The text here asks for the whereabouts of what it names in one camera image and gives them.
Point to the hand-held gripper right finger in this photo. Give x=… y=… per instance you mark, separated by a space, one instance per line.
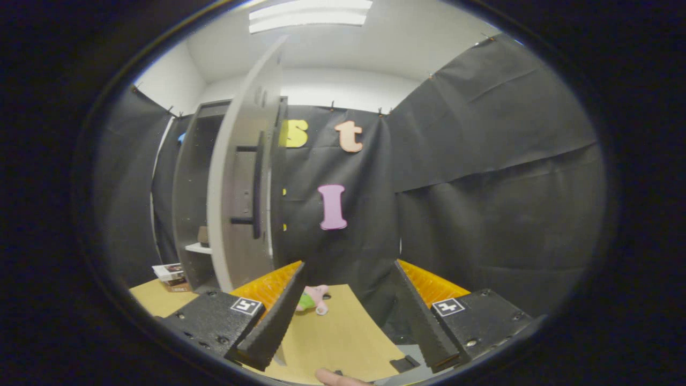
x=420 y=321

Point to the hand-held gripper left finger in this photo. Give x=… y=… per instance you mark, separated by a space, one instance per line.
x=278 y=321

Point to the brown plush shoe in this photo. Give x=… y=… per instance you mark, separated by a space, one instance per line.
x=203 y=237

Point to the grey shoe cabinet door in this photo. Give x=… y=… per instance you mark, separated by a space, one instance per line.
x=225 y=214

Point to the pink and green plush toy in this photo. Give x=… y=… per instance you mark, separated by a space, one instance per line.
x=316 y=294

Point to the black backdrop cloth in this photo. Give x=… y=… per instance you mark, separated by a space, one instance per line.
x=482 y=187

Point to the long ceiling light panel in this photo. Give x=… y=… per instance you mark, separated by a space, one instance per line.
x=311 y=15

